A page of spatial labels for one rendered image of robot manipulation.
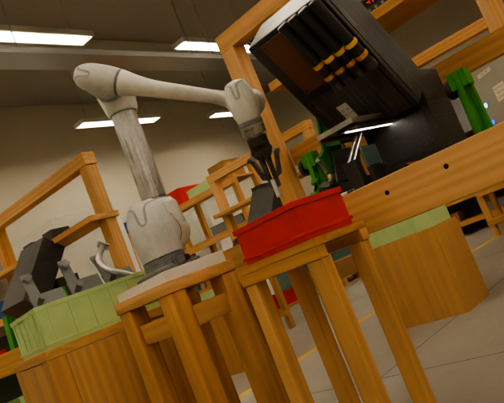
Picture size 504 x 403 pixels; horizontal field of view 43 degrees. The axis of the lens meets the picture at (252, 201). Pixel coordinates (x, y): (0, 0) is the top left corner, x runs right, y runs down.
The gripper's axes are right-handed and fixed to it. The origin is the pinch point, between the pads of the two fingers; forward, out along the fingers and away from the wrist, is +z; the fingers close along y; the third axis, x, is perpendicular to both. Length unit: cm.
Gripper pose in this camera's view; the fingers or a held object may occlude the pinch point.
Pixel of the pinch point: (276, 187)
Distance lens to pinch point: 233.0
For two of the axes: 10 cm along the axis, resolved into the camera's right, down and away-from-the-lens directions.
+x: 2.9, -2.4, 9.3
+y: 8.8, -3.1, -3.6
